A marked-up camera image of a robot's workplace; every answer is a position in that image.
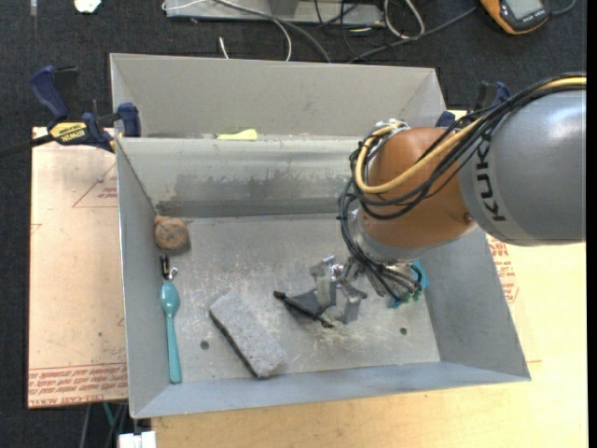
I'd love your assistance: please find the brown cardboard board red print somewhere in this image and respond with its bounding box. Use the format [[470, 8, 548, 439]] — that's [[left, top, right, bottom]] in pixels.
[[27, 126, 520, 410]]

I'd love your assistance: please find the grey stone block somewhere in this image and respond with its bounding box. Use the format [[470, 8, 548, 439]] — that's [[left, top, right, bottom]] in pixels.
[[208, 288, 288, 380]]

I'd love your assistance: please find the yellow-green flat piece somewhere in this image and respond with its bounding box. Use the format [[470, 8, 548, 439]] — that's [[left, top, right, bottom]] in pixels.
[[215, 128, 259, 142]]

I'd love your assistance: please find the teal plastic spoon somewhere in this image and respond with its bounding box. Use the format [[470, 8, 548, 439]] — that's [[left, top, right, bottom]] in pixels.
[[160, 281, 184, 385]]

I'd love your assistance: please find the thin black rod tool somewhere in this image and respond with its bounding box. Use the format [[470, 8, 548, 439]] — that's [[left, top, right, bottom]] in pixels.
[[272, 289, 337, 329]]

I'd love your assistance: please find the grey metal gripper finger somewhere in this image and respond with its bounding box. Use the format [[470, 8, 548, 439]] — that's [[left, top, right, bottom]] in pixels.
[[317, 275, 339, 309], [341, 293, 364, 325]]

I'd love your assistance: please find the small black metal clip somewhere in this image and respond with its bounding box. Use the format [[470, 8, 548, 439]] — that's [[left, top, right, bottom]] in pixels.
[[160, 254, 180, 282]]

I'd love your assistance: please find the grey metal bin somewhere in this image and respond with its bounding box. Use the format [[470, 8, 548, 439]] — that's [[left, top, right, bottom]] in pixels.
[[109, 52, 532, 420]]

